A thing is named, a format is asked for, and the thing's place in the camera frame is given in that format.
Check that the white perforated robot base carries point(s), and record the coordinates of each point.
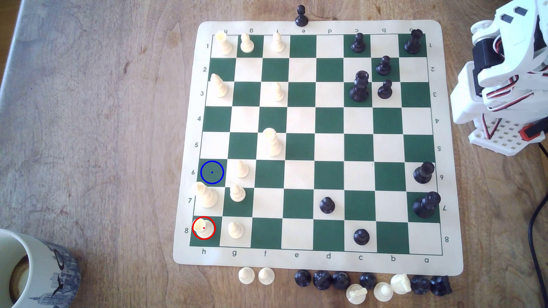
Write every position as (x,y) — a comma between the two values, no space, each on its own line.
(505,137)

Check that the black pawn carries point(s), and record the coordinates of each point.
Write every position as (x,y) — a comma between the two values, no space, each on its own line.
(423,173)
(301,18)
(341,280)
(358,44)
(420,285)
(385,90)
(361,237)
(367,280)
(384,66)
(327,205)
(302,278)

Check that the black queen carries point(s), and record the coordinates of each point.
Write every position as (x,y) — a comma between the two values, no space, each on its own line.
(360,87)

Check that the tall white rook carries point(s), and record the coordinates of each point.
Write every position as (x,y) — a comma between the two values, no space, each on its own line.
(223,45)

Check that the green and cream chess mat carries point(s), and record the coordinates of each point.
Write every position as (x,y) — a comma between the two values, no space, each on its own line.
(329,145)

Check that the white queen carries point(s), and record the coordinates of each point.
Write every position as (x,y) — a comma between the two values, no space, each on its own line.
(272,143)

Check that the white mug with skyline print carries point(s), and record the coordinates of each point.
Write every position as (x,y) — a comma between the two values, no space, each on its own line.
(43,273)

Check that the orange and black connector plug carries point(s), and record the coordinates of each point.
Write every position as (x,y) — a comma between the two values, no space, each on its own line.
(531,131)

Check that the black rook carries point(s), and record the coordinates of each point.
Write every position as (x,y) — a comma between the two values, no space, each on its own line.
(414,42)

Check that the small white rook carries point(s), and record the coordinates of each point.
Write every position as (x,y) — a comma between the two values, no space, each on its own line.
(204,227)

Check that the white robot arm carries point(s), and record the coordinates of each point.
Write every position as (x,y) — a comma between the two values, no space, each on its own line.
(466,98)

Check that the white bishop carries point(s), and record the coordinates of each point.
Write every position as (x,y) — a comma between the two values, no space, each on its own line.
(219,85)

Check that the white chess piece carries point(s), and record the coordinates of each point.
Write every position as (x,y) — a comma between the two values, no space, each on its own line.
(356,294)

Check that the white pawn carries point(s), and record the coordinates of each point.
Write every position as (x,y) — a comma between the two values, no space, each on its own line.
(383,291)
(237,194)
(246,276)
(278,42)
(246,44)
(266,276)
(278,92)
(242,169)
(235,230)

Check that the black knight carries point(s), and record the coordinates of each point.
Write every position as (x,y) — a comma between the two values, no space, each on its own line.
(440,285)

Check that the black chess piece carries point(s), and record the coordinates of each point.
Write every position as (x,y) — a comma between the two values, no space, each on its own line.
(322,280)

